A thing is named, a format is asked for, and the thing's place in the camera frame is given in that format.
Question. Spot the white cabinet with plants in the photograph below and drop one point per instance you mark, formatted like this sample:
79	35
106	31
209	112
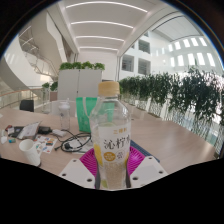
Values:
78	83

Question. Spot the small blue box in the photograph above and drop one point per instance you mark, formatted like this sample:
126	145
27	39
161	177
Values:
12	140

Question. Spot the clear yellow-capped drink bottle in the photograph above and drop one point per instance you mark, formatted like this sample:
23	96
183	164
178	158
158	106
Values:
111	146

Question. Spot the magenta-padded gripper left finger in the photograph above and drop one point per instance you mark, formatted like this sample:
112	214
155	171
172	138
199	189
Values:
78	171

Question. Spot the white mug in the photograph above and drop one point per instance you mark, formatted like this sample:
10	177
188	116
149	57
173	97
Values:
29	151

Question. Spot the black chair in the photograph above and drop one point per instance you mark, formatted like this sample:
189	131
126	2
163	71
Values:
26	105

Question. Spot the row of green hedge plants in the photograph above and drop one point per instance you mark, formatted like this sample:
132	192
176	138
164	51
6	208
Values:
186	93

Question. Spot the small potted plants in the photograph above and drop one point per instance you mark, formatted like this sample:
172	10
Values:
50	86

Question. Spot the black wallet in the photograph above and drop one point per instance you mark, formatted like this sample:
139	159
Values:
44	130

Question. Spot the glass balustrade with wooden handrail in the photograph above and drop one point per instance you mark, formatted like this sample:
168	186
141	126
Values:
13	98

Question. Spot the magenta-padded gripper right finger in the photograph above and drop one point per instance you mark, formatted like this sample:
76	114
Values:
146	170

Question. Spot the white staircase with railing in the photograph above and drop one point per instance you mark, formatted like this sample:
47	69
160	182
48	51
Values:
36	60

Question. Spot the ceiling light strips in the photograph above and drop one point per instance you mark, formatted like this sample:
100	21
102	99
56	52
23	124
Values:
100	23

